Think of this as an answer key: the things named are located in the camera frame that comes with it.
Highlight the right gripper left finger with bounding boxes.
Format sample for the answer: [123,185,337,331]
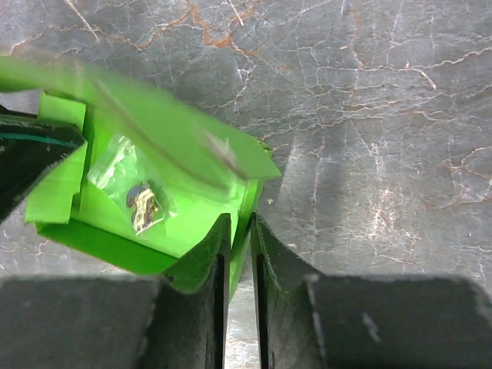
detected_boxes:
[1,214,231,368]

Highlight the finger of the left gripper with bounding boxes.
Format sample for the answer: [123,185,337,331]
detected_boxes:
[1,107,85,221]

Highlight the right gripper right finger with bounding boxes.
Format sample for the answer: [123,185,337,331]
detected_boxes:
[251,214,491,368]

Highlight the small clear plastic scrap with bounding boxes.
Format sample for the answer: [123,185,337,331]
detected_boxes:
[87,134,178,236]

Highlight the green paper box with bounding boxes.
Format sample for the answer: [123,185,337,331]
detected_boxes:
[1,56,281,292]

